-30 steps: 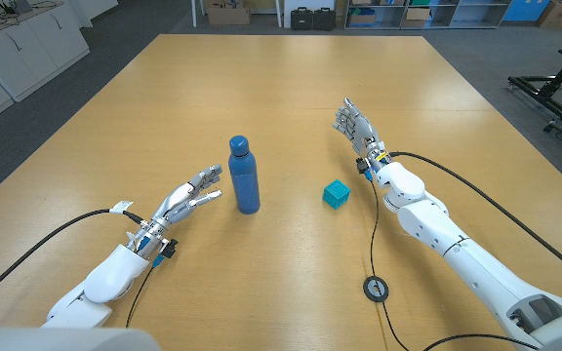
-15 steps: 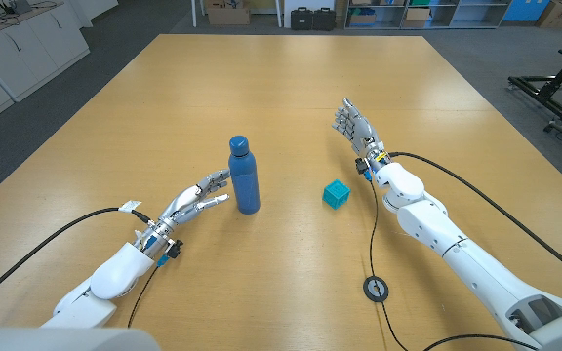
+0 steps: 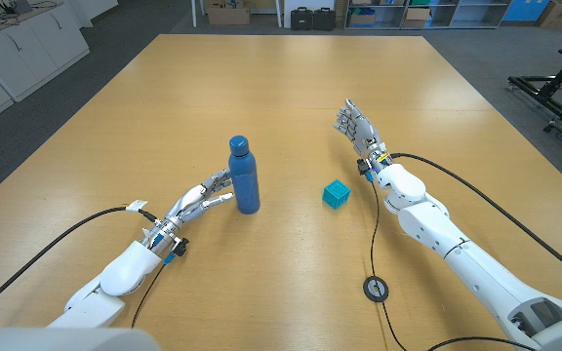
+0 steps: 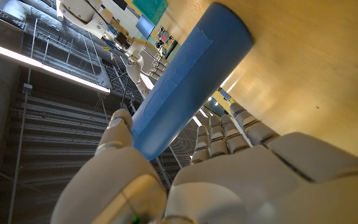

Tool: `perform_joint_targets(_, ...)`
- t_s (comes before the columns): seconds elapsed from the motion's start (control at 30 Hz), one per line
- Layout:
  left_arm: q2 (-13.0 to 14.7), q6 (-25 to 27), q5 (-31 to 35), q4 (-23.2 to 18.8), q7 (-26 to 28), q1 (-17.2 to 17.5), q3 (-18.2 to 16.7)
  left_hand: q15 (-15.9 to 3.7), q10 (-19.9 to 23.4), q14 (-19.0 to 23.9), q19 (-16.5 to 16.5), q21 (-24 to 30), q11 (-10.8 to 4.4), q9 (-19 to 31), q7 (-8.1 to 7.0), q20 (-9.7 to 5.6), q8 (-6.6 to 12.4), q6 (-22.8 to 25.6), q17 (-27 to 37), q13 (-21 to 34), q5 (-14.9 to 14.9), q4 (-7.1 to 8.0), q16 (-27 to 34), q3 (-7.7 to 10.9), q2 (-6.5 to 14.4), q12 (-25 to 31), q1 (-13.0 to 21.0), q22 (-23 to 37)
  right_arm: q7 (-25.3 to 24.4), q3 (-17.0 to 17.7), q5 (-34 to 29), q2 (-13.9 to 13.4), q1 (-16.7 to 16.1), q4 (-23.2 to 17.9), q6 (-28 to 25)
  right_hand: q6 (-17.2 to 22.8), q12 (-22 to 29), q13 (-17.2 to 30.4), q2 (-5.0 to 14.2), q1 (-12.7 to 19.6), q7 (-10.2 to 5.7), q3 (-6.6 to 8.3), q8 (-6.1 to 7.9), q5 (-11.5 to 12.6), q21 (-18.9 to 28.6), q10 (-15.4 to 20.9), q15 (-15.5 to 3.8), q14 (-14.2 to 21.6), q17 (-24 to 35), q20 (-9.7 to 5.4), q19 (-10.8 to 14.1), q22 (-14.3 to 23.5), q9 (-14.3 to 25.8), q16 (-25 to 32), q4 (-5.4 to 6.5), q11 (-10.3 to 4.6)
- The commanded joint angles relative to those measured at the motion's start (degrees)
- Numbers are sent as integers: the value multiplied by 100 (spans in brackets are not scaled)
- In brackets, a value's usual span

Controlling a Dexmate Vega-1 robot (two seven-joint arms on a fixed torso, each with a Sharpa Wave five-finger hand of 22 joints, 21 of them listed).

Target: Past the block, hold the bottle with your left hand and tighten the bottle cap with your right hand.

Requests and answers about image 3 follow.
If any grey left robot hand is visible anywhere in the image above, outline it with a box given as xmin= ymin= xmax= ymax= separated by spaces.
xmin=163 ymin=169 xmax=236 ymax=230

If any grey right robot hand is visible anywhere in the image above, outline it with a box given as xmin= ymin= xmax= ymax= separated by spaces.
xmin=333 ymin=98 xmax=388 ymax=160

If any blue metal bottle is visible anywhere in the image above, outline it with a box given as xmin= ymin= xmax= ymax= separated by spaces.
xmin=227 ymin=151 xmax=261 ymax=215

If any blue bottle cap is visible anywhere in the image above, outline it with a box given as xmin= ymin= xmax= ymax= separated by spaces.
xmin=228 ymin=135 xmax=251 ymax=157

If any teal cube block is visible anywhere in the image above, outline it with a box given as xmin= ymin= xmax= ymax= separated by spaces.
xmin=322 ymin=178 xmax=352 ymax=211

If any black hard case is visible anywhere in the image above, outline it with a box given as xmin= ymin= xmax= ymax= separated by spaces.
xmin=312 ymin=7 xmax=338 ymax=32
xmin=290 ymin=6 xmax=314 ymax=31

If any small cardboard box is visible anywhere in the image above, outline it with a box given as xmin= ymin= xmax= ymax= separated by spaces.
xmin=401 ymin=6 xmax=431 ymax=29

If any grey shelf unit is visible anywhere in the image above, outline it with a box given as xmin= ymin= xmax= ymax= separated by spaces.
xmin=343 ymin=0 xmax=512 ymax=30

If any cardboard box with tape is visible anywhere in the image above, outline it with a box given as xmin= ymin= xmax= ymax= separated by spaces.
xmin=206 ymin=0 xmax=252 ymax=26

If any black metal stand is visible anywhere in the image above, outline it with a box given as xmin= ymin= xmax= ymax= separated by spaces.
xmin=507 ymin=28 xmax=562 ymax=157

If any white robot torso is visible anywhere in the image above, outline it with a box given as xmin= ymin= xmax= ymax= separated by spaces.
xmin=0 ymin=326 xmax=162 ymax=351

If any small white cabinet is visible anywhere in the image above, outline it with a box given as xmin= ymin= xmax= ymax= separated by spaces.
xmin=63 ymin=0 xmax=119 ymax=29

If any long white cabinet row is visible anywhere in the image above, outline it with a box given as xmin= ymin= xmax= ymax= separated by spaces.
xmin=0 ymin=0 xmax=91 ymax=136

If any large cardboard box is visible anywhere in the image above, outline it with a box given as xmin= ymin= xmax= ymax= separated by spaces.
xmin=536 ymin=0 xmax=562 ymax=29

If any grey laptop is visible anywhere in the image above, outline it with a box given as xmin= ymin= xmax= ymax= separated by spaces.
xmin=0 ymin=0 xmax=34 ymax=15

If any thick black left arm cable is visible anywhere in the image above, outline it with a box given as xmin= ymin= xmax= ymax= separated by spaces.
xmin=0 ymin=206 xmax=159 ymax=321

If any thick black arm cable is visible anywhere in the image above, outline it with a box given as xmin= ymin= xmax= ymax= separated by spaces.
xmin=0 ymin=206 xmax=159 ymax=321
xmin=389 ymin=152 xmax=562 ymax=290

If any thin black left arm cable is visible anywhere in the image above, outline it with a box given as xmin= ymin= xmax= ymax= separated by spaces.
xmin=130 ymin=260 xmax=170 ymax=330

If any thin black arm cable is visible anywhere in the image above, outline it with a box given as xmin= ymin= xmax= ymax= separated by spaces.
xmin=130 ymin=260 xmax=170 ymax=330
xmin=368 ymin=177 xmax=539 ymax=351

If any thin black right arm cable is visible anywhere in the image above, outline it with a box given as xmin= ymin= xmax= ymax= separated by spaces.
xmin=368 ymin=177 xmax=539 ymax=351

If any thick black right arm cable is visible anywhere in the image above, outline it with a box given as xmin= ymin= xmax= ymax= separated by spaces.
xmin=389 ymin=152 xmax=562 ymax=290

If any black ring disc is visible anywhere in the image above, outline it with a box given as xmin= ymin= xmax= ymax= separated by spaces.
xmin=362 ymin=275 xmax=390 ymax=303

